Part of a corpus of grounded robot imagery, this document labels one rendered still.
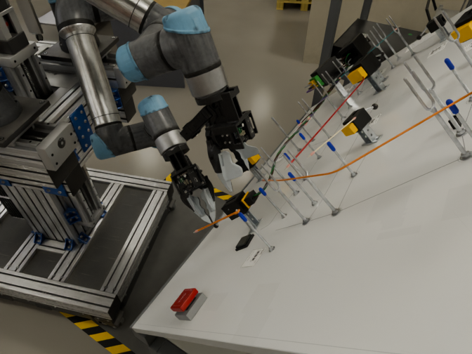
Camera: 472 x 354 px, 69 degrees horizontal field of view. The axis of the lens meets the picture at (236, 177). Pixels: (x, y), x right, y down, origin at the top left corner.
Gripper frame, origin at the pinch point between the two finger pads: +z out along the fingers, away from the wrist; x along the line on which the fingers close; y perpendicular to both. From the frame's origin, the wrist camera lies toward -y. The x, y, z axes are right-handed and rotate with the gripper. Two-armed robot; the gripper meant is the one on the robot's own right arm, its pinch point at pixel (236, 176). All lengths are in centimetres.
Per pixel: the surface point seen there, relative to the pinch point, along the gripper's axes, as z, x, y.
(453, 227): -5.1, -20.5, 41.6
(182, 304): 12.7, -25.8, -3.8
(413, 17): 38, 324, 11
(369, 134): -0.1, 14.6, 26.4
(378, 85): 1, 48, 24
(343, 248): 1.4, -18.4, 27.9
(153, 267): 82, 35, -108
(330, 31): -9, 92, 1
